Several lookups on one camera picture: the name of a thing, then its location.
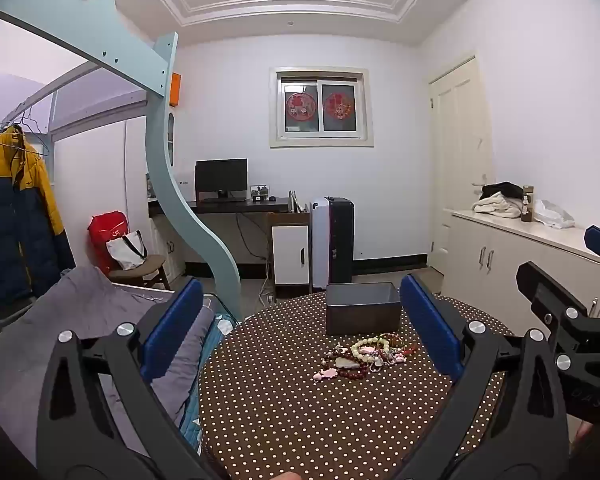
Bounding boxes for red bag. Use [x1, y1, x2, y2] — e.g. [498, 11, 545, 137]
[87, 211, 131, 273]

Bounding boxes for white air purifier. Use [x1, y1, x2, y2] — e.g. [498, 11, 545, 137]
[309, 196, 333, 292]

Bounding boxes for dark grey storage box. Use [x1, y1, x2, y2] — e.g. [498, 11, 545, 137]
[325, 282, 402, 337]

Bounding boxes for black computer monitor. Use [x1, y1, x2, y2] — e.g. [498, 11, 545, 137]
[195, 158, 249, 203]

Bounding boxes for cream door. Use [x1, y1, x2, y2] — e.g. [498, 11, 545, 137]
[427, 55, 496, 276]

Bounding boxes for teal patterned bed sheet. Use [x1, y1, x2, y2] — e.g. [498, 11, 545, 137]
[180, 300, 241, 456]

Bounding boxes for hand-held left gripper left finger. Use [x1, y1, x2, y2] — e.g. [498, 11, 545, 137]
[36, 276, 231, 480]

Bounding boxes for white crumpled cloth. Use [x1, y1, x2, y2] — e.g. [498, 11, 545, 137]
[471, 194, 523, 219]

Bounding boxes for grey blanket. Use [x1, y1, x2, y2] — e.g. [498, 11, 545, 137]
[0, 266, 216, 461]

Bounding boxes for white cardboard box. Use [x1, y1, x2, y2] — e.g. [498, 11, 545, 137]
[172, 166, 197, 202]

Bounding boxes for yellow and navy jacket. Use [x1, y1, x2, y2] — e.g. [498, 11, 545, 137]
[0, 127, 76, 313]

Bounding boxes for round red window decoration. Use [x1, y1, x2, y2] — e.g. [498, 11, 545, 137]
[286, 92, 317, 122]

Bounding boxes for heap of mixed jewelry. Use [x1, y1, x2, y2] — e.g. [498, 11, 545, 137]
[321, 332, 420, 381]

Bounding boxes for wooden cabinet with white door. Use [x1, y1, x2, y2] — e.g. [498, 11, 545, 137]
[267, 212, 311, 288]

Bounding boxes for wooden chair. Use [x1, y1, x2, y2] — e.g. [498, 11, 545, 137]
[109, 254, 173, 291]

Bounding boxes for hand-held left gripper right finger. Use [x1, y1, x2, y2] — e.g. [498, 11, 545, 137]
[380, 274, 571, 480]

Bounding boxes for white sideboard cabinet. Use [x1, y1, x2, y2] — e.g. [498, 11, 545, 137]
[442, 207, 600, 321]

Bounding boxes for dark wooden desk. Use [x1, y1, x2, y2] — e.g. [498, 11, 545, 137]
[147, 196, 296, 281]

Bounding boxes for brown polka dot tablecloth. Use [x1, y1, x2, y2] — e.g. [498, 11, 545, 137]
[198, 290, 521, 480]

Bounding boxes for black suitcase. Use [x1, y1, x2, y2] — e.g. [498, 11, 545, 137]
[328, 197, 355, 285]

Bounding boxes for white plastic bag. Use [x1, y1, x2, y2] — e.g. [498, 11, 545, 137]
[532, 199, 576, 229]

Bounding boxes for light blue bunk bed frame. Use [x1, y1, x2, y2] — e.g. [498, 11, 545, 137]
[0, 0, 243, 323]

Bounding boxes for white tote bag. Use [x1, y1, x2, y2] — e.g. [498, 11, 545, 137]
[105, 230, 148, 271]

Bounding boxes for red paper window decoration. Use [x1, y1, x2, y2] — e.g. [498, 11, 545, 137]
[324, 92, 353, 120]

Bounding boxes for white framed window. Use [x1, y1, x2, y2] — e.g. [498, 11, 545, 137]
[269, 66, 375, 148]

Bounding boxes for wire clothes hangers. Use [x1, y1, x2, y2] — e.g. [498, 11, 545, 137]
[0, 110, 51, 158]

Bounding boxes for black garment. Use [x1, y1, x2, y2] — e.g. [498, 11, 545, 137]
[480, 181, 525, 201]

